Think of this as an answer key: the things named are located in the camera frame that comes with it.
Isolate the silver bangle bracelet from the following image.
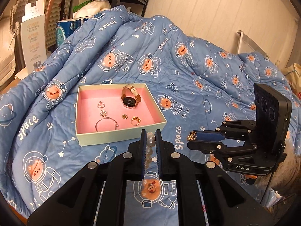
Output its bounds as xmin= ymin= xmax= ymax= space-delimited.
xmin=94 ymin=117 xmax=119 ymax=133

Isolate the rose gold wrist watch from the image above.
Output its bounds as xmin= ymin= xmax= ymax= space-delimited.
xmin=121 ymin=85 xmax=142 ymax=109

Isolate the blue space bear quilt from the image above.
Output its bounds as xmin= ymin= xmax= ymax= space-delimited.
xmin=1 ymin=6 xmax=300 ymax=217

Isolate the silver snowflake brooch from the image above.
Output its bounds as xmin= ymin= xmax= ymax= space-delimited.
xmin=100 ymin=110 xmax=107 ymax=117

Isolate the white baby high chair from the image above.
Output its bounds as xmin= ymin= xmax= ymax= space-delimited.
xmin=0 ymin=0 xmax=19 ymax=86

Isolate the white plastic bag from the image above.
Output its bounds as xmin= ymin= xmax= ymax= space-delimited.
xmin=72 ymin=0 xmax=111 ymax=19

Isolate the white pearl bracelet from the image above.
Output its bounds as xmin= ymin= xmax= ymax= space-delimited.
xmin=145 ymin=131 xmax=157 ymax=167

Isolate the mint box pink interior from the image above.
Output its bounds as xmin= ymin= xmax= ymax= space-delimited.
xmin=75 ymin=83 xmax=167 ymax=146

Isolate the blue tissue pack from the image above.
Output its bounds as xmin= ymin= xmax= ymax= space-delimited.
xmin=56 ymin=18 xmax=87 ymax=47

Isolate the white tall cardboard box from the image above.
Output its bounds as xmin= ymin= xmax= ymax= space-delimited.
xmin=20 ymin=0 xmax=46 ymax=74

